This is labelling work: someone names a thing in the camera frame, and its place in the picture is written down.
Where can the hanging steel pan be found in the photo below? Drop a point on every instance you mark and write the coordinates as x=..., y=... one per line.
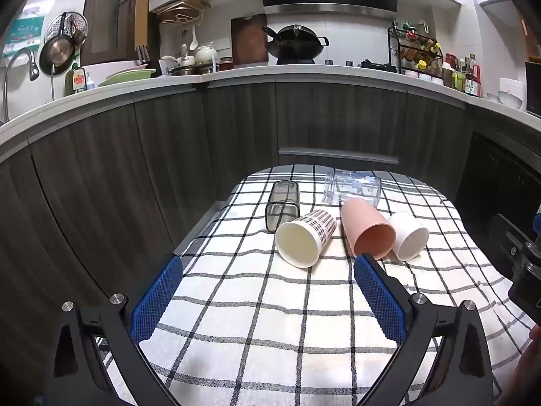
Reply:
x=56, y=52

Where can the black built-in appliance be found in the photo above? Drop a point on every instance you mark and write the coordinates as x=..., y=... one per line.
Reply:
x=498, y=177

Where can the chrome faucet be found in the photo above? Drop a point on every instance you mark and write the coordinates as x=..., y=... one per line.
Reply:
x=19, y=67

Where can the red label sauce bottle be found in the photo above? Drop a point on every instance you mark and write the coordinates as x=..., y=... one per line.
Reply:
x=472, y=79

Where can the green dish tray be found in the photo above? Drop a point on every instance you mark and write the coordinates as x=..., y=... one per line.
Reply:
x=126, y=77

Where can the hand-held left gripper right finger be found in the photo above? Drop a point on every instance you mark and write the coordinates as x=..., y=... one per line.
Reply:
x=380, y=300

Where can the pink plastic cup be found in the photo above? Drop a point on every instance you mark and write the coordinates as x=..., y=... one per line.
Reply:
x=367, y=230

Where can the white teapot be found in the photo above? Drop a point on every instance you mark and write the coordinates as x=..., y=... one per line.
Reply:
x=206, y=53

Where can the plain white cup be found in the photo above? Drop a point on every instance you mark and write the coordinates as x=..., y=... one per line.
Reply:
x=409, y=237

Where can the clear glass cup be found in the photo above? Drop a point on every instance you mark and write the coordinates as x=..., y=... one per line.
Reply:
x=353, y=188

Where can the green dish soap bottle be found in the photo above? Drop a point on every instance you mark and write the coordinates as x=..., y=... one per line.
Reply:
x=77, y=78

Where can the green glass jar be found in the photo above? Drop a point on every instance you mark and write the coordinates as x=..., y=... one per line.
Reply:
x=458, y=79

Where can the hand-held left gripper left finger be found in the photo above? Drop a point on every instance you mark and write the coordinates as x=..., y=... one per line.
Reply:
x=155, y=300

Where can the grey transparent square cup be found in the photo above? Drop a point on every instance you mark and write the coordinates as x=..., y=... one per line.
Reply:
x=282, y=207

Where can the wall poster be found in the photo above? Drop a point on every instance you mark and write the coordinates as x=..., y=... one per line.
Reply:
x=23, y=29

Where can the white patterned paper cup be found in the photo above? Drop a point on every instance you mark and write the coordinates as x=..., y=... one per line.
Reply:
x=302, y=239

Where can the black gas stove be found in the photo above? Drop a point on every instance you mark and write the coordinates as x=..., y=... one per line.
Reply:
x=338, y=63

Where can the black white checked cloth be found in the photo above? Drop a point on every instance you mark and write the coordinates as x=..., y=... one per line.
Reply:
x=253, y=304

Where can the person's right hand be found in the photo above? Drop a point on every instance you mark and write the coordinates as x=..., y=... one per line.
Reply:
x=526, y=372

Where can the hanging steel steamer basket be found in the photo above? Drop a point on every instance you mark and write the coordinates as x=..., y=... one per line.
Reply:
x=67, y=27

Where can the brown wooden cutting board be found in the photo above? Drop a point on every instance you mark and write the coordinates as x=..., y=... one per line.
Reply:
x=249, y=41

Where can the stack of white bowls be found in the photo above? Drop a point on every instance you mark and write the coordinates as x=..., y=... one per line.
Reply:
x=511, y=91

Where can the white ladle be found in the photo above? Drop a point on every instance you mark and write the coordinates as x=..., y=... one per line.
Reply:
x=193, y=39

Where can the black wok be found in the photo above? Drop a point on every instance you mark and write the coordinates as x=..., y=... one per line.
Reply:
x=296, y=44

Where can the wooden boards on shelf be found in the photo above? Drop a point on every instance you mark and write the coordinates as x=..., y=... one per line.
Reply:
x=184, y=8

